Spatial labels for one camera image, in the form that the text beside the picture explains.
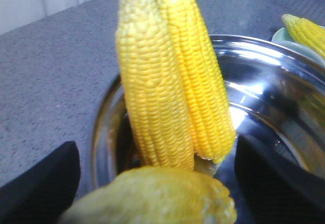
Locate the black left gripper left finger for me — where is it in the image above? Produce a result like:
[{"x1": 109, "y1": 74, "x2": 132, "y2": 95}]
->
[{"x1": 1, "y1": 141, "x2": 81, "y2": 223}]

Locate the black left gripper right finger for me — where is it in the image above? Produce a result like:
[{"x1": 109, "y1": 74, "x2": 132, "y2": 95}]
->
[{"x1": 235, "y1": 135, "x2": 324, "y2": 223}]

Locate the bright yellow corn cob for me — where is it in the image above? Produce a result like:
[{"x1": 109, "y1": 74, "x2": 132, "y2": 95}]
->
[{"x1": 156, "y1": 0, "x2": 236, "y2": 164}]

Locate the pale speckled corn cob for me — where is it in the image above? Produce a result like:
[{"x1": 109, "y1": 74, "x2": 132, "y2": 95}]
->
[{"x1": 58, "y1": 167, "x2": 237, "y2": 223}]

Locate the orange-yellow corn cob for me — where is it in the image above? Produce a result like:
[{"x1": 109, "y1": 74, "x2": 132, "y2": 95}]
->
[{"x1": 116, "y1": 0, "x2": 194, "y2": 170}]

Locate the green electric cooking pot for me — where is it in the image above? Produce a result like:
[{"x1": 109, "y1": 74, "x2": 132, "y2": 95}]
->
[{"x1": 91, "y1": 34, "x2": 325, "y2": 224}]

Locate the light green round plate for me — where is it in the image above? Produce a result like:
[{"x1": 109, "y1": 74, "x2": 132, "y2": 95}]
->
[{"x1": 271, "y1": 27, "x2": 324, "y2": 67}]

